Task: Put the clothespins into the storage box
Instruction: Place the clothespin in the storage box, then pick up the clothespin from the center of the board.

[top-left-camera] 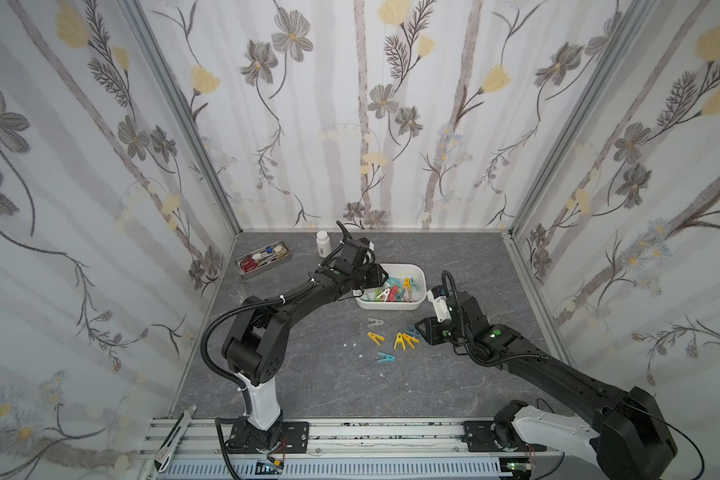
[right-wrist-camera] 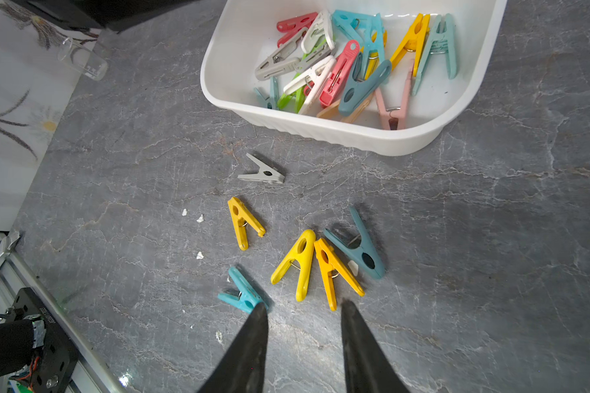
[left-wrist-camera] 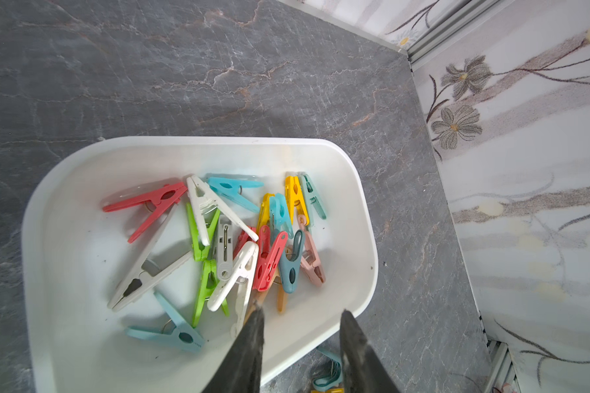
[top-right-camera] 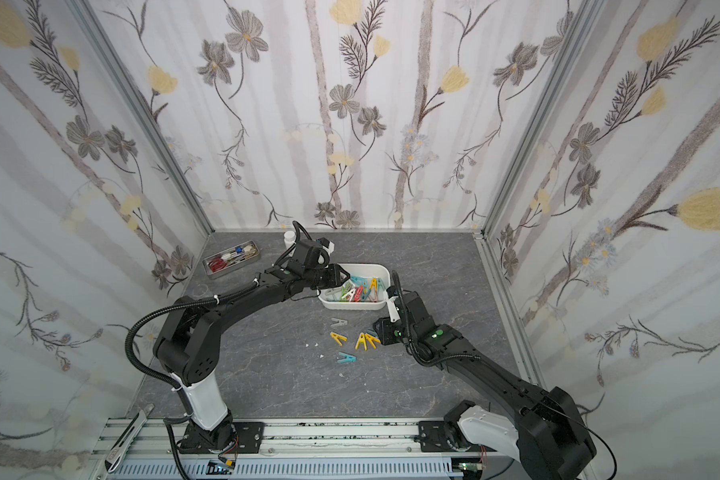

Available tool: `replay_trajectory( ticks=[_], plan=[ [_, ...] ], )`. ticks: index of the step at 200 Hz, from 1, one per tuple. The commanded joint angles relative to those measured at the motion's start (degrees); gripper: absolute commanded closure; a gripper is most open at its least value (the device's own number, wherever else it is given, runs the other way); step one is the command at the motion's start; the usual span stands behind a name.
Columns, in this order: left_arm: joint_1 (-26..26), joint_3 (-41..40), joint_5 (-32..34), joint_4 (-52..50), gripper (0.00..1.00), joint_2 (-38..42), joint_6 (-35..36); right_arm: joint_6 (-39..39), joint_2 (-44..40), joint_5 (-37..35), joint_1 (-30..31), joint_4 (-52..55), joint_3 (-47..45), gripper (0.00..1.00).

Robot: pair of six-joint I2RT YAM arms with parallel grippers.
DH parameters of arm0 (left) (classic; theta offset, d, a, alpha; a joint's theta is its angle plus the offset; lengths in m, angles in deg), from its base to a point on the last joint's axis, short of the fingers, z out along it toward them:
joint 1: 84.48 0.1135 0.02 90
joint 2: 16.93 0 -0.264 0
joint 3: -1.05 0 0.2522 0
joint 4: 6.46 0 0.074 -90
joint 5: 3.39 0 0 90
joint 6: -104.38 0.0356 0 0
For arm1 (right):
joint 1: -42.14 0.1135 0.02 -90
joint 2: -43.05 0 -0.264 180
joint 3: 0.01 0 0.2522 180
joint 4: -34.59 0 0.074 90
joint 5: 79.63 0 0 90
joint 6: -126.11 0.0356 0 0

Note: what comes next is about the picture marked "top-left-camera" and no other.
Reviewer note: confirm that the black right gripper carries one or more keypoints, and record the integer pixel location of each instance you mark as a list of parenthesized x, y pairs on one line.
[(431, 327)]

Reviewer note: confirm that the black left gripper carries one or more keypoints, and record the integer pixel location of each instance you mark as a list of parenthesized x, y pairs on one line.
[(377, 272)]

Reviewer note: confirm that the white clothespin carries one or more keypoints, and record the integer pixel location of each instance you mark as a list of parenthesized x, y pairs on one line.
[(383, 294)]

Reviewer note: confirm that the red clothespin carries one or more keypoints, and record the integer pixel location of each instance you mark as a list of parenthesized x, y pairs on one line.
[(392, 296)]

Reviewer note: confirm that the dark teal clothespin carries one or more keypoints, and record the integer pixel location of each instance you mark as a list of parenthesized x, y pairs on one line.
[(411, 331)]

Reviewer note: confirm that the orange yellow clothespin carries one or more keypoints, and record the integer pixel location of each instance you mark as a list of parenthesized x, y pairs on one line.
[(410, 340)]

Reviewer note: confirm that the turquoise clothespin of pair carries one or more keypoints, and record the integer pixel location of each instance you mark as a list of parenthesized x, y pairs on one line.
[(382, 357)]

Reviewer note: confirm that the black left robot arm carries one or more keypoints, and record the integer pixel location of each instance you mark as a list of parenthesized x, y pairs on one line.
[(247, 345)]

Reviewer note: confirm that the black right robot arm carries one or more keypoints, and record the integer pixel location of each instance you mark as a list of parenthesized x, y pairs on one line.
[(623, 432)]

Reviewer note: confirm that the white plastic storage box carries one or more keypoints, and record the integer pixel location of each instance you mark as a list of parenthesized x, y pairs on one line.
[(397, 272)]

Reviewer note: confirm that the white pill bottle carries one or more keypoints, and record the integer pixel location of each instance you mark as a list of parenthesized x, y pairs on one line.
[(323, 244)]

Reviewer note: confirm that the metal tray with tools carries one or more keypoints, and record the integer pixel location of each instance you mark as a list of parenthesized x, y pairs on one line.
[(262, 259)]

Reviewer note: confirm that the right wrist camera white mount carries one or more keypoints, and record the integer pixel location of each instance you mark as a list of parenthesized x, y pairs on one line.
[(438, 297)]

